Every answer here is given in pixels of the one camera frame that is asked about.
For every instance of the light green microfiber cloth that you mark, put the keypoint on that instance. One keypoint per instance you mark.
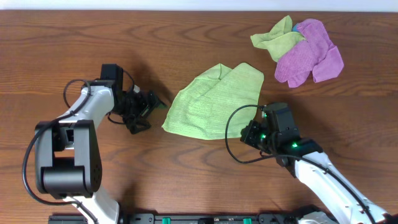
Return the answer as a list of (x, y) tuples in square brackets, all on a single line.
[(202, 109)]

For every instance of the purple crumpled cloth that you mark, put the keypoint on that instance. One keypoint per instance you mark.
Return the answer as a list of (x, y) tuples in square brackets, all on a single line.
[(316, 56)]

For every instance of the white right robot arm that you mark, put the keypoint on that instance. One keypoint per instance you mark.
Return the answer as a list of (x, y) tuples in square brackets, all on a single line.
[(306, 161)]

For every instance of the blue cloth under pile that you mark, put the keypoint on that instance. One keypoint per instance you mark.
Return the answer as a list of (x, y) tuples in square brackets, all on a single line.
[(294, 29)]

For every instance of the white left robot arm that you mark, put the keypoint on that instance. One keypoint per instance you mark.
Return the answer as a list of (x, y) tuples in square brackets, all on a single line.
[(67, 156)]

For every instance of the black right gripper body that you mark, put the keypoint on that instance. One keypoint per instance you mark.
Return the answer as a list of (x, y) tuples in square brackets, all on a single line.
[(259, 137)]

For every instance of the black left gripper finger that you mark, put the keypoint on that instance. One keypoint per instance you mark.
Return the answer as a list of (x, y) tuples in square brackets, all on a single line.
[(154, 101), (137, 124)]

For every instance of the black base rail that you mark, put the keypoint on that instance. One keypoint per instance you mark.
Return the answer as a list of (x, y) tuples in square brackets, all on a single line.
[(307, 214)]

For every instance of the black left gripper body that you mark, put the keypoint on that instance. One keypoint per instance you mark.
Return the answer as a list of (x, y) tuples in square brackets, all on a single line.
[(144, 108)]

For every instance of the olive green crumpled cloth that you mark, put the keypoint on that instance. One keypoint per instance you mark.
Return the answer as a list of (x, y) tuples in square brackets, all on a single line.
[(279, 40)]

